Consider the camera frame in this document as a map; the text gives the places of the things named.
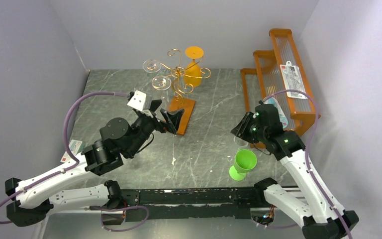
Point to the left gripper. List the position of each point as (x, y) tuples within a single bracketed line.
[(173, 120)]

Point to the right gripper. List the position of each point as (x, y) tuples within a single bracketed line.
[(247, 124)]

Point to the clear wine glass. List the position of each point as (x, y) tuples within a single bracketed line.
[(152, 66), (161, 86)]

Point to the orange plastic goblet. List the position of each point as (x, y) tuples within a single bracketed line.
[(192, 74)]

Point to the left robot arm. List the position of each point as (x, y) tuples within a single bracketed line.
[(32, 200)]

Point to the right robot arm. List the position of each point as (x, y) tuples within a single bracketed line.
[(322, 216)]

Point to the green plastic goblet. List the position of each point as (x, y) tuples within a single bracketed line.
[(244, 161)]

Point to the blue packaged item on shelf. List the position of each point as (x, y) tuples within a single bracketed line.
[(282, 116)]

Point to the orange wooden tiered shelf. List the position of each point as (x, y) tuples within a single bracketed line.
[(280, 73)]

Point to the white packaged item on shelf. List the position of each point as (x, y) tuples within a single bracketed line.
[(293, 80)]

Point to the small blue white packet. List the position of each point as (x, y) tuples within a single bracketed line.
[(76, 147)]

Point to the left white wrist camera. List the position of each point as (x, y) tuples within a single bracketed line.
[(140, 101)]

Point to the gold wire wine glass rack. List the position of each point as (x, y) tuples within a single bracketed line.
[(176, 74)]

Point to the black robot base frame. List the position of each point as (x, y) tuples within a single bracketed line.
[(154, 204)]

